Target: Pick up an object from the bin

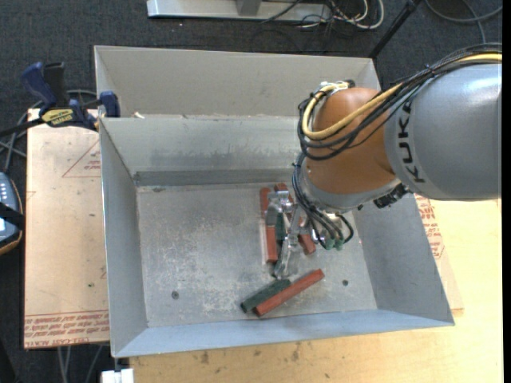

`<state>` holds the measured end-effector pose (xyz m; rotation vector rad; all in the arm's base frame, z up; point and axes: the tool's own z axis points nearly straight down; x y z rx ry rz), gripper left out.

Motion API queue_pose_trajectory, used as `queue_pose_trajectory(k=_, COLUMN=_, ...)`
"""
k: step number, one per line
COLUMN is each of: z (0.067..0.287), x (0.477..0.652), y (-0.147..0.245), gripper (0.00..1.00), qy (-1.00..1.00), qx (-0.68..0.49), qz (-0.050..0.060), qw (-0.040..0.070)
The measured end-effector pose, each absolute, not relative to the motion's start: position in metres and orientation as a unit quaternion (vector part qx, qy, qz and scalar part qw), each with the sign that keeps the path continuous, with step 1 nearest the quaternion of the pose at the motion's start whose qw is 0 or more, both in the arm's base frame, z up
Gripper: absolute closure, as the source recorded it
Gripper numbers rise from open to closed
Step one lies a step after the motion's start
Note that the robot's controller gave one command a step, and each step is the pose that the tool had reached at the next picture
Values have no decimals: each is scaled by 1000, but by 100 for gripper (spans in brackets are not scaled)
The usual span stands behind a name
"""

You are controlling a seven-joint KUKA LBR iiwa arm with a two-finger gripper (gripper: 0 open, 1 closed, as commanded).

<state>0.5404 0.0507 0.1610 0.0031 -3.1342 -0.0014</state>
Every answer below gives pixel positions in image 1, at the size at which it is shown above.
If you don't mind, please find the grey metal bin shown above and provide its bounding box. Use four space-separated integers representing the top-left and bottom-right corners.
93 45 455 359

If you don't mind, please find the red-brown flat block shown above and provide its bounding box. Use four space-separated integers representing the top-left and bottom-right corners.
259 187 279 265
273 182 318 257
254 268 326 318

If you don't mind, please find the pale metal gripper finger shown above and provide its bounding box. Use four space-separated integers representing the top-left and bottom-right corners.
273 245 299 278
266 189 292 234

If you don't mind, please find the brown cardboard board, red print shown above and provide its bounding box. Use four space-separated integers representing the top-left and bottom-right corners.
23 108 465 350

